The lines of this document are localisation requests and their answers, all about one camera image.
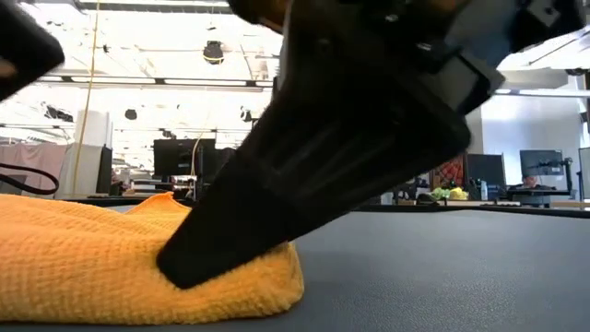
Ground long ceiling light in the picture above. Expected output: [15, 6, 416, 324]
[36, 73, 276, 91]
[495, 87, 590, 99]

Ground black upright panel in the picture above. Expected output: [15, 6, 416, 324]
[95, 145, 114, 195]

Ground pink fabric partition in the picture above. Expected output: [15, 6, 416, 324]
[0, 142, 70, 195]

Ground black ceiling lamp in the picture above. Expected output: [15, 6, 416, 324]
[202, 40, 226, 65]

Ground black ceiling fixture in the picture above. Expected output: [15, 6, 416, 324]
[43, 103, 75, 124]

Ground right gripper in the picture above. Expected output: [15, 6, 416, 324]
[368, 0, 590, 80]

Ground person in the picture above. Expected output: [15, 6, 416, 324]
[506, 173, 559, 208]

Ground blue-grey table mat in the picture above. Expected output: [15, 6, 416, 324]
[0, 205, 590, 332]

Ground red patterned tapestry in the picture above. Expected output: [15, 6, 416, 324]
[432, 154, 466, 189]

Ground orange towel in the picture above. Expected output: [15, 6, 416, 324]
[0, 191, 305, 326]

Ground black computer monitor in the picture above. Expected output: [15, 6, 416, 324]
[153, 137, 218, 177]
[466, 153, 507, 188]
[519, 148, 564, 177]
[578, 146, 590, 200]

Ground black cable loop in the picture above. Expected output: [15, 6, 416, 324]
[0, 162, 61, 196]

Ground yellow cable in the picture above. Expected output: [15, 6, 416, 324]
[72, 0, 101, 195]

